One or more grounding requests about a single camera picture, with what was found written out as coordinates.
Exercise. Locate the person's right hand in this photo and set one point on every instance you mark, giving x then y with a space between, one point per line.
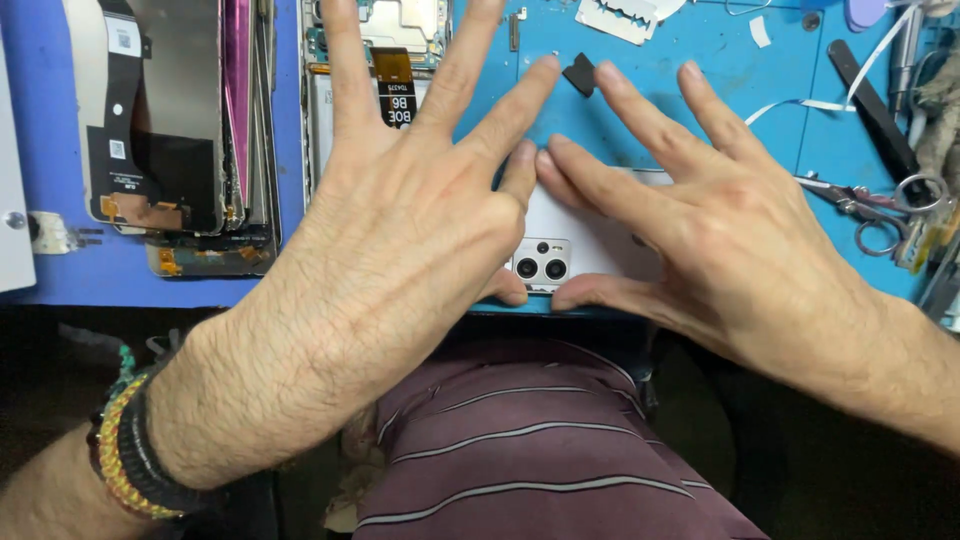
735 270

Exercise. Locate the person's left hand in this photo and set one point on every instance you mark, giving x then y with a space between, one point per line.
390 247

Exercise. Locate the white smartphone with camera block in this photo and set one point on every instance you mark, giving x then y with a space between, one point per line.
577 232

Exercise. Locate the small metal scissors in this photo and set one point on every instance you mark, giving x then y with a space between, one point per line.
870 206

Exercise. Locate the stack of phone display panels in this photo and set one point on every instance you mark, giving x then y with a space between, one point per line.
259 150

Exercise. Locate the teal silicone work mat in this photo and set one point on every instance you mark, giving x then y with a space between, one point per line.
750 90

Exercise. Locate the yellow tool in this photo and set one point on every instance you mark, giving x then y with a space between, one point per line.
926 244

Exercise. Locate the black flat spudger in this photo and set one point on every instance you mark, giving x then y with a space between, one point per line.
874 112

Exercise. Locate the opened phone with circuit board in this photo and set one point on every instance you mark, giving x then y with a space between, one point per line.
397 30

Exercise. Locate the pink phone back cover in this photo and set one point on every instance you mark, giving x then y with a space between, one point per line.
236 90

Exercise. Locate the small white tape piece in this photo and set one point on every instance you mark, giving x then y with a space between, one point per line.
760 31

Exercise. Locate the white thin ribbon strip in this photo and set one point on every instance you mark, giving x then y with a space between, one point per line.
870 64

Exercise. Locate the small black plastic piece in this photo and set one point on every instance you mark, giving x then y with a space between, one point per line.
580 75

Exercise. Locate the dirty grey brush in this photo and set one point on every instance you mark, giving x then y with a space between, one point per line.
941 127

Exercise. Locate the maroon striped shirt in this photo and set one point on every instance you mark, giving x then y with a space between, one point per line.
525 465

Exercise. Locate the dark round magnet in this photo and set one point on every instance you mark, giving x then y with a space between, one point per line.
811 21

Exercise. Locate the grey-backed phone display panel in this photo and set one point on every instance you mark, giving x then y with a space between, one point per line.
172 90

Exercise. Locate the razor blade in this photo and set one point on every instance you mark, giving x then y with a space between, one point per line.
619 16

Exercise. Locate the purple plastic pick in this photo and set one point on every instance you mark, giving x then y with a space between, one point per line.
866 13

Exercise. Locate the black wristband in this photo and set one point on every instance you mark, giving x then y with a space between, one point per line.
142 450

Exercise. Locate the small white plug adapter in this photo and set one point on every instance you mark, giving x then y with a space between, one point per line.
51 232

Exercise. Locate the white flat panel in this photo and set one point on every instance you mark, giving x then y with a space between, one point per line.
13 187

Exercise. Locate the small metal bracket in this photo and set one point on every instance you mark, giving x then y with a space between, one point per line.
514 30

